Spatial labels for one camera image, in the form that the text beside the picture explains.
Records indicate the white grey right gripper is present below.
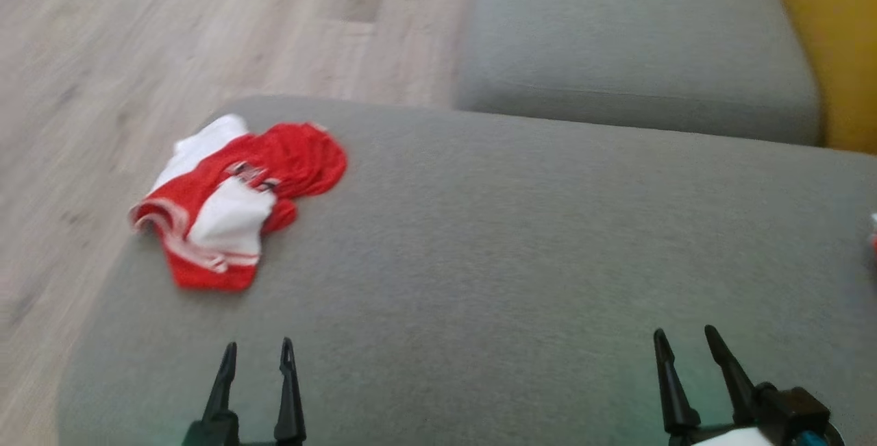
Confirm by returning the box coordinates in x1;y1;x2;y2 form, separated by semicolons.
652;324;848;446

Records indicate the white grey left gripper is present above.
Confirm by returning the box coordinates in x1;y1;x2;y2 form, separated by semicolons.
181;336;308;446

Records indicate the red white sports garment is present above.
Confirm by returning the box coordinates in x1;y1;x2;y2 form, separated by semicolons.
128;114;349;293

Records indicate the large grey sofa seat cushion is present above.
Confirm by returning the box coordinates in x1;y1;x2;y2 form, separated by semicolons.
58;94;877;446

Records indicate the small grey sofa cushion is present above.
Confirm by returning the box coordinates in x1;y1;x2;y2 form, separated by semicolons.
455;0;824;147

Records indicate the yellow upholstered panel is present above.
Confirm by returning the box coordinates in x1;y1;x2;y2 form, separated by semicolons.
761;0;877;156

